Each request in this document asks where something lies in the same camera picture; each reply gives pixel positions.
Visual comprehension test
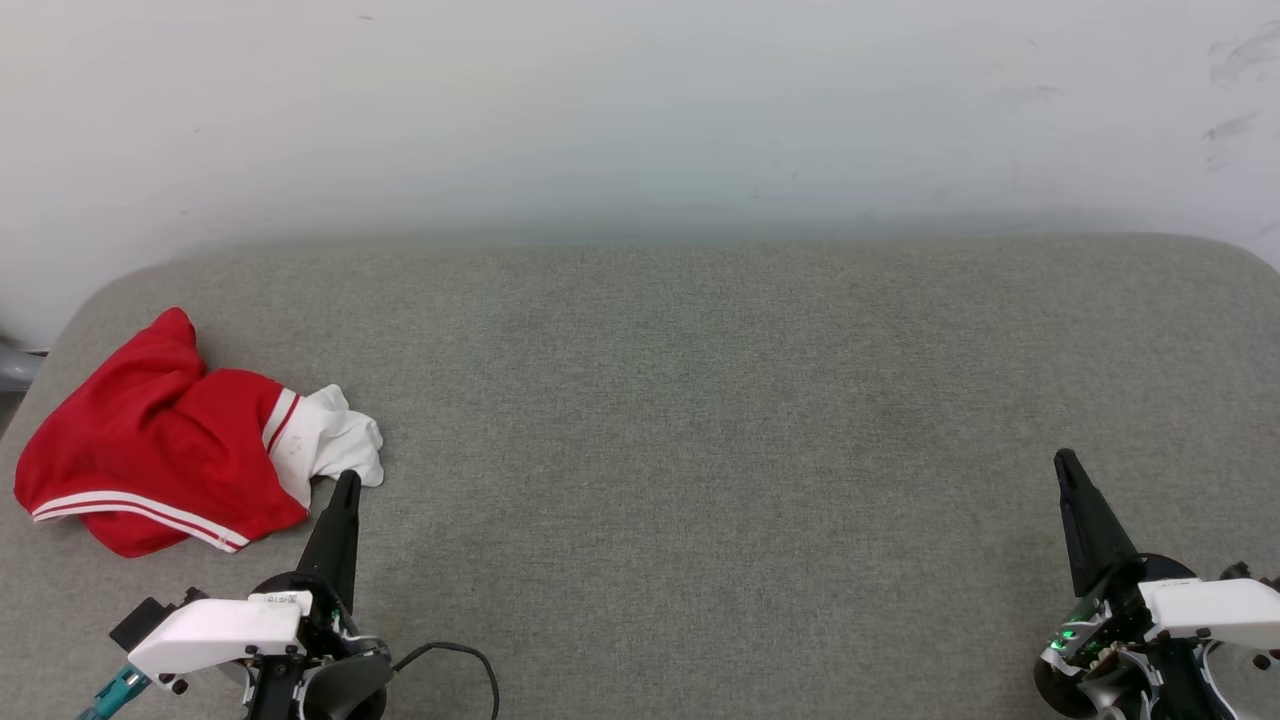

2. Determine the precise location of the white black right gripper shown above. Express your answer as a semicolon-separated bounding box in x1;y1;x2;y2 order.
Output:
1035;448;1280;720

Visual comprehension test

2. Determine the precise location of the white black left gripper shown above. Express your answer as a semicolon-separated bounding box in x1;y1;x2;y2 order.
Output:
128;470;393;720

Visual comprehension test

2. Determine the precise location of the red white basketball jersey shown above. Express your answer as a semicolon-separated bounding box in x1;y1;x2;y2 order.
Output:
13;307;385;558

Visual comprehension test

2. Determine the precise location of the grey rounded object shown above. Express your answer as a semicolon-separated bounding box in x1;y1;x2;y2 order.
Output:
0;338;47;393

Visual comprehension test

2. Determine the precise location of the grey fabric sofa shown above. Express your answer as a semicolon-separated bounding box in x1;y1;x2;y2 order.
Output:
0;232;1280;720

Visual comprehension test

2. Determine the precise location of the black thin cable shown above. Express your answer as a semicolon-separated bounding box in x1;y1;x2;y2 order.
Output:
392;642;499;720

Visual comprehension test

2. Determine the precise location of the teal left camera connector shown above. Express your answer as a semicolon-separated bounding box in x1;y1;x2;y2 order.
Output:
78;665;151;720

